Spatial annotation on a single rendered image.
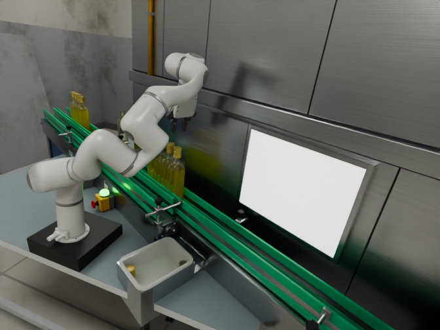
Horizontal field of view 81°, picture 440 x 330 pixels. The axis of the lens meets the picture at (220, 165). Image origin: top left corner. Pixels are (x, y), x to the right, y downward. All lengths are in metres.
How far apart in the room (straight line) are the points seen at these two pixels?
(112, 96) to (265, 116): 4.37
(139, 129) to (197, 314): 0.62
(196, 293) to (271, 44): 0.89
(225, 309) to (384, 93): 0.81
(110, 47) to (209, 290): 4.48
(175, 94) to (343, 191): 0.57
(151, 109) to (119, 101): 4.29
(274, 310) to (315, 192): 0.38
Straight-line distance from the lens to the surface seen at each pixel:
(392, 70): 0.79
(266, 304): 0.93
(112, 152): 0.79
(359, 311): 0.88
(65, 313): 2.02
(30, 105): 4.04
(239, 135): 0.99
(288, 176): 0.90
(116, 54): 4.98
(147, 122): 0.76
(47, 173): 0.92
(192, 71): 0.86
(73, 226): 1.15
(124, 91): 4.95
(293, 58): 0.89
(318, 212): 0.89
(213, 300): 1.02
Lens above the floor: 1.54
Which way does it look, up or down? 23 degrees down
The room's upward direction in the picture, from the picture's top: 7 degrees clockwise
